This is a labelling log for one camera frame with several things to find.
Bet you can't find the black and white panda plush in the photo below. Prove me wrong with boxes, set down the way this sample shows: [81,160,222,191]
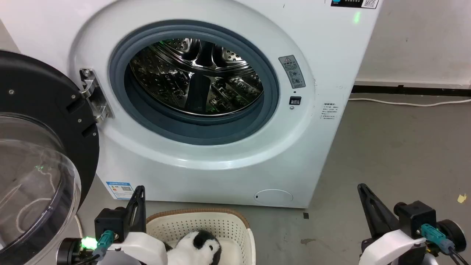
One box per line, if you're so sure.
[164,230,222,265]

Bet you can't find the white cable on floor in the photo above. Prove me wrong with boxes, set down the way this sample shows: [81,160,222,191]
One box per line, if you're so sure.
[348,96,471,107]

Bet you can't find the cable with teal plug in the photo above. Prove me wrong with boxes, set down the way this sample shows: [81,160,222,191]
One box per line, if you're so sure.
[419,223,471,265]
[74,230,115,265]

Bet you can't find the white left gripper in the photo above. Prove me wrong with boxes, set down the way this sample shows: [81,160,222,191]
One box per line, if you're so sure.
[96,186,169,265]

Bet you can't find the grey warning sticker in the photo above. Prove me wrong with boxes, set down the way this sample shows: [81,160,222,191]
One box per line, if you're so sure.
[279,55,306,89]

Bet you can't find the small printed text sticker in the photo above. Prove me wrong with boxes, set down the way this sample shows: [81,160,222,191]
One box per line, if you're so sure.
[321,103,337,121]

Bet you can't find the white front-load washing machine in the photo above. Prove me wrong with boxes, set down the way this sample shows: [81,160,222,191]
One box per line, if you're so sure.
[0,0,383,209]

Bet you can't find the right cable with teal plug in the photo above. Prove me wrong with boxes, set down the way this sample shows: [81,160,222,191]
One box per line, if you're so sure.
[419,223,471,265]

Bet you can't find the chrome door hinge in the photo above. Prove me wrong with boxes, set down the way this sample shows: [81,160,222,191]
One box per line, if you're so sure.
[79,68,114,123]

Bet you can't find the black control panel strip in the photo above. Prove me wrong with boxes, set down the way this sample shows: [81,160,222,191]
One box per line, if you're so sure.
[330,0,379,9]

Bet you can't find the round white filter cover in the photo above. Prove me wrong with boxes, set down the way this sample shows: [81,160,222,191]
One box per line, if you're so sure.
[254,189,294,206]

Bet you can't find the left cable with teal plug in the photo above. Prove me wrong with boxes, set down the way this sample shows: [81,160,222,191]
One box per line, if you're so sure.
[74,230,115,265]

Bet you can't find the cream perforated laundry basket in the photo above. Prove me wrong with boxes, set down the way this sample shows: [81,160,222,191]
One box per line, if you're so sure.
[146,209,256,265]

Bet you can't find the stainless steel washer drum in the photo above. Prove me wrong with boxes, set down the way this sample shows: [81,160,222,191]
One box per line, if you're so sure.
[129,38,264,116]

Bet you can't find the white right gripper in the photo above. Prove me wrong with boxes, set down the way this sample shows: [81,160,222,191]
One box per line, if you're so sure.
[358,183,427,265]

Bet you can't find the blue energy label sticker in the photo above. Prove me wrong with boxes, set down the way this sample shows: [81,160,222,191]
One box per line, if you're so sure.
[106,181,134,200]

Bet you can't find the black washer door with glass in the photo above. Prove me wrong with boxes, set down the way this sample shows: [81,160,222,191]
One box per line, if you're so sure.
[0,50,100,265]

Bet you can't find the grey rubber door gasket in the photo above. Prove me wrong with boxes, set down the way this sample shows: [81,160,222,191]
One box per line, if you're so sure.
[109,20,280,146]

